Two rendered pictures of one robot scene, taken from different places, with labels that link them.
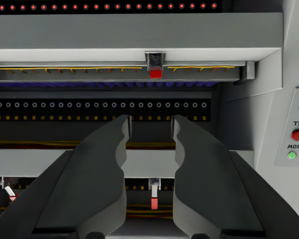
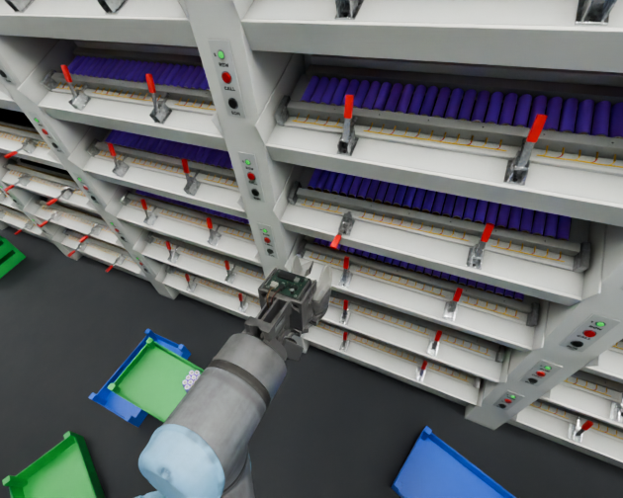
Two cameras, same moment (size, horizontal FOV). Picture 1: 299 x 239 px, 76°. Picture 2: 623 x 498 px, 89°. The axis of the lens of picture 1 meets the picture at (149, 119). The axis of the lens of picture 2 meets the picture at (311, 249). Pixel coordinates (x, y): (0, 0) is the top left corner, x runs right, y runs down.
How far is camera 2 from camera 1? 0.56 m
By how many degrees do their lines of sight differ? 73
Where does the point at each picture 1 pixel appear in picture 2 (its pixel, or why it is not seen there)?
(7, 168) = (491, 191)
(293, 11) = (281, 232)
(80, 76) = (407, 217)
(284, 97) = (269, 199)
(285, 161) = (248, 157)
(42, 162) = (451, 187)
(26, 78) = (454, 226)
